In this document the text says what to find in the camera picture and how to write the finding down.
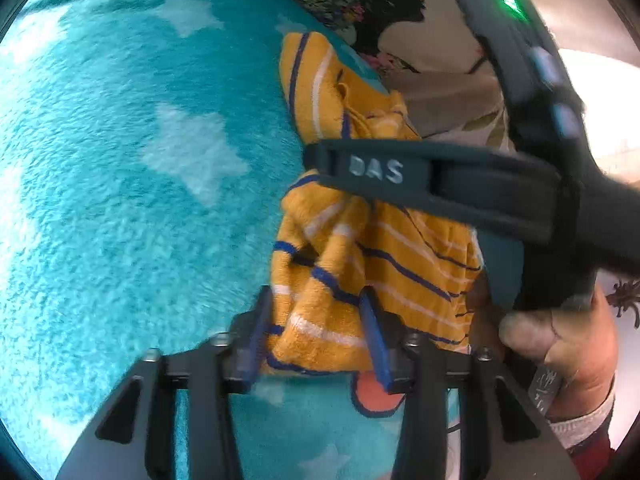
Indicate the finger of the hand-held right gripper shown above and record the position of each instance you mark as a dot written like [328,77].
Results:
[450,185]

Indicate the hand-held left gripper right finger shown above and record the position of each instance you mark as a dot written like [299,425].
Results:
[375,342]

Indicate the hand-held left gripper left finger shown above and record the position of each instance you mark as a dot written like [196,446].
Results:
[256,332]

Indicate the yellow striped shirt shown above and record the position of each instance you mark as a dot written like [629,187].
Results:
[325,240]

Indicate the person's right forearm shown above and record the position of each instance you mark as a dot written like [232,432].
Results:
[585,427]

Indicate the person's right hand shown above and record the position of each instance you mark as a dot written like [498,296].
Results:
[585,350]

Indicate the white floral bedsheet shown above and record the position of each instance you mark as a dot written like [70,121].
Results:
[450,95]

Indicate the teal printed blanket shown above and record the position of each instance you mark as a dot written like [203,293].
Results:
[125,210]

